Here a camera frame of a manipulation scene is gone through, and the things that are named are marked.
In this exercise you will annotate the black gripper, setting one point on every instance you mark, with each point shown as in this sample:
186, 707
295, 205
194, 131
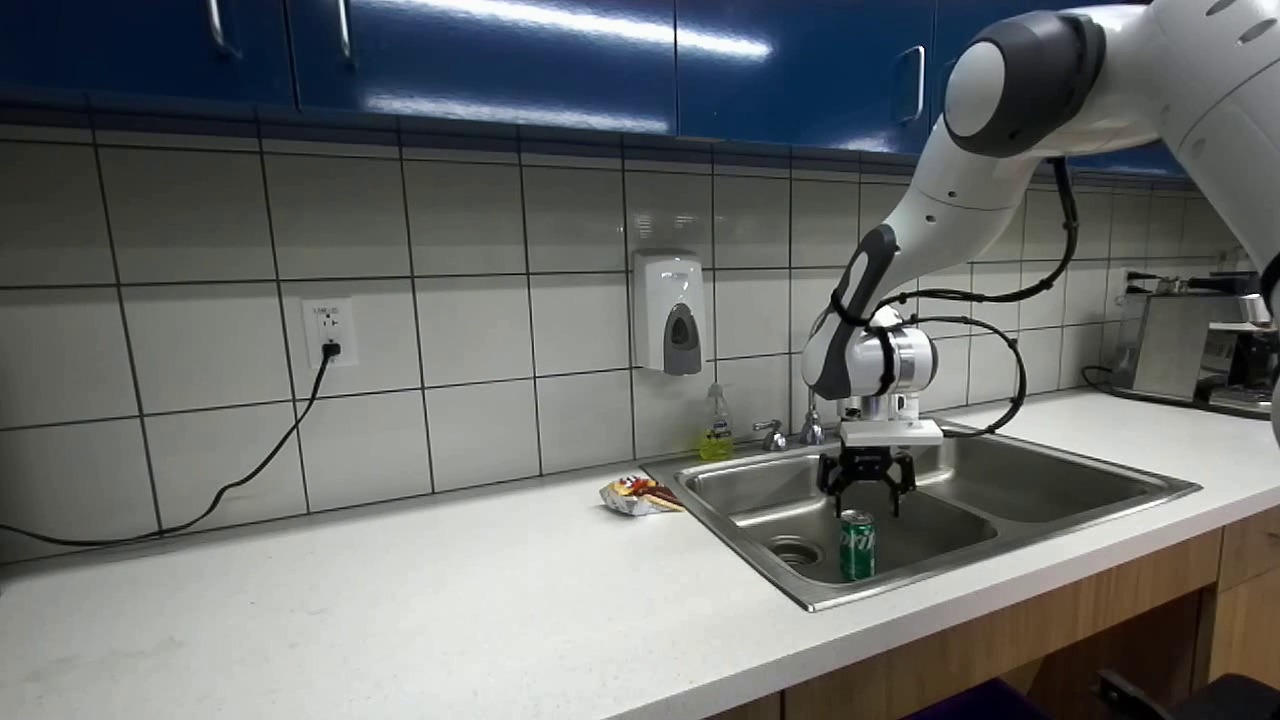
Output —
867, 464

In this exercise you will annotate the green soda can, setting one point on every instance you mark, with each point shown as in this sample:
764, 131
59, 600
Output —
858, 551

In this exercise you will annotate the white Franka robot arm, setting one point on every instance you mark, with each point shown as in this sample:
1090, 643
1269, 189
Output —
1064, 80

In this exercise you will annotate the stainless steel double sink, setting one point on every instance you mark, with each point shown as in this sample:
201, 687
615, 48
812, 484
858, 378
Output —
1041, 484

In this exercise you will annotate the yellow-green dish soap bottle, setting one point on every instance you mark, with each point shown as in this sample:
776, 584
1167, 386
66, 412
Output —
713, 442

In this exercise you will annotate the orange white snack packet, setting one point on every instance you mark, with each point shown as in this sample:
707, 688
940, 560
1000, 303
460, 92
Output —
635, 493

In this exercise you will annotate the dark blue seat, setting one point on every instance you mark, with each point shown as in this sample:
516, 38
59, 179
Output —
980, 703

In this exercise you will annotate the wooden base cabinets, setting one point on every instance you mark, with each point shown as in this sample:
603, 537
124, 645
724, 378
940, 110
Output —
1144, 584

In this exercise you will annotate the silver espresso machine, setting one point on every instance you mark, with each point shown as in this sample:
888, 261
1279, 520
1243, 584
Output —
1184, 345

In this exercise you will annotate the black chair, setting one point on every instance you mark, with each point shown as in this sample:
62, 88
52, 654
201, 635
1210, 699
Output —
1224, 703

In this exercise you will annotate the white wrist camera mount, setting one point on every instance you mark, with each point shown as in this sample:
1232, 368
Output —
888, 435

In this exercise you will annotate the white wall soap dispenser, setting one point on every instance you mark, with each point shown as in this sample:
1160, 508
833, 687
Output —
667, 314

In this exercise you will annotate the blue wall cabinets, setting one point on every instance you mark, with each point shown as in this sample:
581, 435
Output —
506, 63

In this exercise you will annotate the white wall outlet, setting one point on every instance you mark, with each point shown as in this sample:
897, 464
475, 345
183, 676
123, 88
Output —
331, 329

